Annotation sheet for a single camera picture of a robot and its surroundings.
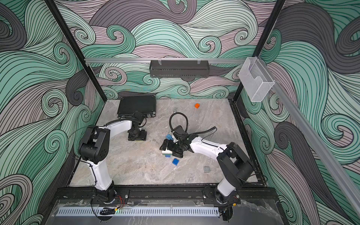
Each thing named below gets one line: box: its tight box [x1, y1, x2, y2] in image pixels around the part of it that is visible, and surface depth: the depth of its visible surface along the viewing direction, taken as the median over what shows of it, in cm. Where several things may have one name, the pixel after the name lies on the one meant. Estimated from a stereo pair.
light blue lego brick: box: [165, 134, 174, 141], surface depth 100 cm
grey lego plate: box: [203, 165, 210, 173], surface depth 83 cm
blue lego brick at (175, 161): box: [172, 157, 180, 166], surface depth 87 cm
